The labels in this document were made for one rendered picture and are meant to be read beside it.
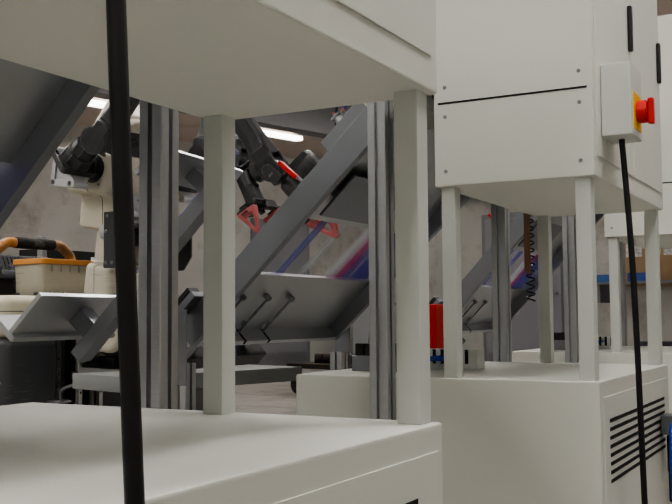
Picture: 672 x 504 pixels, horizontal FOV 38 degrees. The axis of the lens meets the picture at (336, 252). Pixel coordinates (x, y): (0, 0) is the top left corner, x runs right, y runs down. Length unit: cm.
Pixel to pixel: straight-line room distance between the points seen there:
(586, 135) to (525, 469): 64
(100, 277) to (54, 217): 931
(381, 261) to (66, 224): 1040
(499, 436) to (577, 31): 78
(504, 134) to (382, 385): 55
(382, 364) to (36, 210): 1027
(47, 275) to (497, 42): 167
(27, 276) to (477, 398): 165
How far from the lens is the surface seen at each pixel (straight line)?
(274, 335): 254
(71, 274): 314
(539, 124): 190
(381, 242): 195
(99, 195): 292
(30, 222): 1201
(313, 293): 256
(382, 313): 195
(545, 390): 187
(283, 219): 212
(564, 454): 188
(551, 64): 192
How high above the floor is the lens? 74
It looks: 4 degrees up
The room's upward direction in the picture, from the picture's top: straight up
